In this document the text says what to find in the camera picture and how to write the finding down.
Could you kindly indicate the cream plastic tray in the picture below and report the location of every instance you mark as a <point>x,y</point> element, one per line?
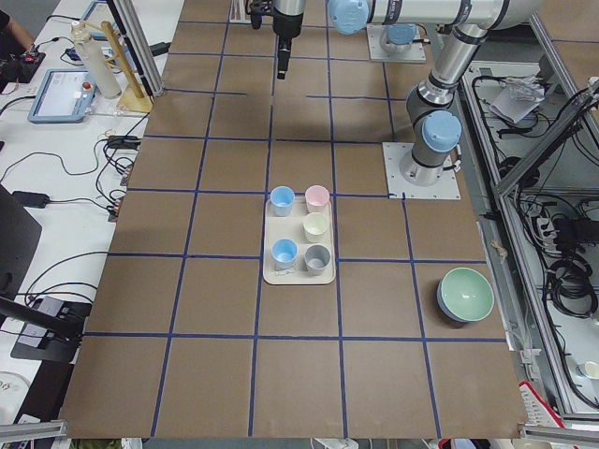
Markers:
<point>290,227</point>

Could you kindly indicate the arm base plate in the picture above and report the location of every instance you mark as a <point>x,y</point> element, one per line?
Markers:
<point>382,52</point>
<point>406,179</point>

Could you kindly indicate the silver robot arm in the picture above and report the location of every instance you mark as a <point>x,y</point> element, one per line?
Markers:
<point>437,131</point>
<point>400,34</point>

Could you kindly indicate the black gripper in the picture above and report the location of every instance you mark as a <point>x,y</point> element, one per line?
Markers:
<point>286,27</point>

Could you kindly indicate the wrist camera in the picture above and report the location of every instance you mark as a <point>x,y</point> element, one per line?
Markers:
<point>257,10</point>

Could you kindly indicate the blue teach pendant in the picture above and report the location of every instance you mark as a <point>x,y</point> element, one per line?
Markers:
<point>64,96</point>

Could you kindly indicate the pink plastic cup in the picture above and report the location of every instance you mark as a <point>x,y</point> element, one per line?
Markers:
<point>316,198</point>

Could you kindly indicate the wooden mug tree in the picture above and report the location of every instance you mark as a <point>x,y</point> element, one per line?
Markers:
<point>132,97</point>

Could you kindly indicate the light blue cup front-right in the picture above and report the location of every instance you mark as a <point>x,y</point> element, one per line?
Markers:
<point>284,253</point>

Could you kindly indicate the blue-grey bowl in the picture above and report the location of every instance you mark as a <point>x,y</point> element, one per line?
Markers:
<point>452,301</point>

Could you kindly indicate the black power adapter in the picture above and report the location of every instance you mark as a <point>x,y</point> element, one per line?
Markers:
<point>32,199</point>

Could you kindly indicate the pale yellow plastic cup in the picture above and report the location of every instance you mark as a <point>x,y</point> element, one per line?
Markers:
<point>315,226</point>

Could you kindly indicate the grey plastic cup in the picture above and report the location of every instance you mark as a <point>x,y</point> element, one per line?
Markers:
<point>317,258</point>

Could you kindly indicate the green bowl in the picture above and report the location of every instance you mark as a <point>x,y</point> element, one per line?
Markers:
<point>477,290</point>

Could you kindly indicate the light blue cup front-left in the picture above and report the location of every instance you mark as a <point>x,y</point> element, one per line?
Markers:
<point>282,200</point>

